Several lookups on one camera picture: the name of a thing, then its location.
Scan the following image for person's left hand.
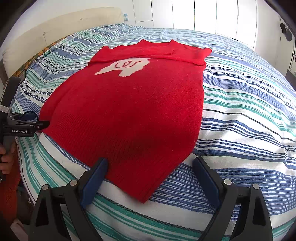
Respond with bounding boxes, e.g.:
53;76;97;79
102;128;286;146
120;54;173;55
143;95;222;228
0;142;16;175

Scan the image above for dark wooden dresser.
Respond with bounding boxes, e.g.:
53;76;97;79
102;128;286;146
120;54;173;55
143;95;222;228
285;70;296;90

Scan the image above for red knit sweater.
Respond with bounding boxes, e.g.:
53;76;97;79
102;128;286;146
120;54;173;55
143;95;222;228
39;40;211;202

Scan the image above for white wardrobe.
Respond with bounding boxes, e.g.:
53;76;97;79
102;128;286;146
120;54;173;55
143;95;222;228
133;0;257;49

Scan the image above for white door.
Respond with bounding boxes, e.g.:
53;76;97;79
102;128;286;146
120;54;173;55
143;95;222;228
254;1;295;76

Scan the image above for red orange trousers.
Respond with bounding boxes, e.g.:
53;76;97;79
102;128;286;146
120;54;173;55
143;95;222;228
1;151;21;226

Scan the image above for cream padded headboard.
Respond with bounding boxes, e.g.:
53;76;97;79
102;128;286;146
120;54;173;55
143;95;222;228
3;7;124;78

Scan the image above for orange floral bed sheet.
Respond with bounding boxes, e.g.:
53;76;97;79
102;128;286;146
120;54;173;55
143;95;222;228
13;35;68;77

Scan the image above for striped blue green bedspread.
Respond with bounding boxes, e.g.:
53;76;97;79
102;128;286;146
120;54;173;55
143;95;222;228
12;24;295;240

